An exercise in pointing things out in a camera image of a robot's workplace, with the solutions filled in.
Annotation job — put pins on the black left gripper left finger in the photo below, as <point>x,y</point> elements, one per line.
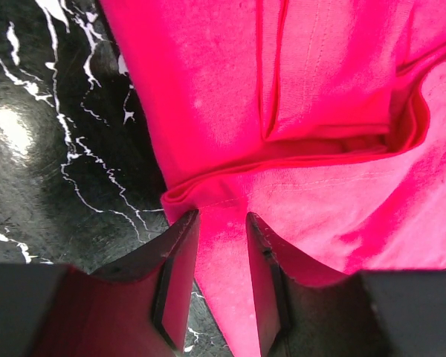
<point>137,305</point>

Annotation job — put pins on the magenta t shirt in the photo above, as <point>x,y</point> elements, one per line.
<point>326,118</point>

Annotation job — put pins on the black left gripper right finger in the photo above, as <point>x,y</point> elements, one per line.
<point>305,308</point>

